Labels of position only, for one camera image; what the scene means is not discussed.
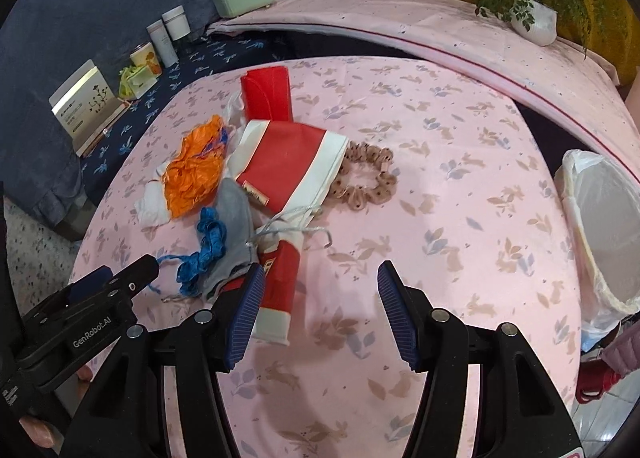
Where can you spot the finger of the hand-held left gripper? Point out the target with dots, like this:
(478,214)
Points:
(140,273)
(90,282)

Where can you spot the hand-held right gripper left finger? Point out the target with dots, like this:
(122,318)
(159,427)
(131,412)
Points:
(244,320)

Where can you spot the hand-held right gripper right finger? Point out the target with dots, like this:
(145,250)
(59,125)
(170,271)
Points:
(397,320)

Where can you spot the white tissue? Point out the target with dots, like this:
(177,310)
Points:
(150,205)

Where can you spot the orange plastic bag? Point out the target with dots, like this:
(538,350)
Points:
(195,173)

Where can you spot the beige dotted scrunchie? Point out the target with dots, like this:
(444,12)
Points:
(365,177)

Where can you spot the bin with white liner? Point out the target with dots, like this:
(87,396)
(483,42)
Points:
(600,238)

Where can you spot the person's left hand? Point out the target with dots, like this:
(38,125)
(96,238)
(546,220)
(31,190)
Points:
(37,433)

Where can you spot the red white paper package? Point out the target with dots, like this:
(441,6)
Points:
(279,288)

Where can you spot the pink floral tablecloth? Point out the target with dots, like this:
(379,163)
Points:
(450,218)

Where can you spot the red and white bag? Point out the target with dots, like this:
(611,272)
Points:
(290,163)

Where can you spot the white printed box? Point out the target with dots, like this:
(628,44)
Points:
(82,105)

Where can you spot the clear plastic wrapper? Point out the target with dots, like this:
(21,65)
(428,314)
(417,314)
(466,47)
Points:
(235,110)

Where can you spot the green paper packet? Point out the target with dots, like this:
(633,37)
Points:
(134,80)

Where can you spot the printed paper cup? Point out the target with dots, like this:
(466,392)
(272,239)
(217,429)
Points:
(145,59)

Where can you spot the navy floral cloth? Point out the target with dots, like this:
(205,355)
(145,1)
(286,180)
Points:
(200,63)

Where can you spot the red folded bag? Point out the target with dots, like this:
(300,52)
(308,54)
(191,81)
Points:
(265,93)

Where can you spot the pink puffer jacket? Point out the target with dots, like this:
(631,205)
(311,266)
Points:
(624,353)

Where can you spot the white jar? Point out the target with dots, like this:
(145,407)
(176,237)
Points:
(176,24)

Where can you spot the blue curtain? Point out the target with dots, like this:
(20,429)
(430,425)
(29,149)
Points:
(75,13)

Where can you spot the pink blanket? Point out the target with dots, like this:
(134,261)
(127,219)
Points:
(425,23)

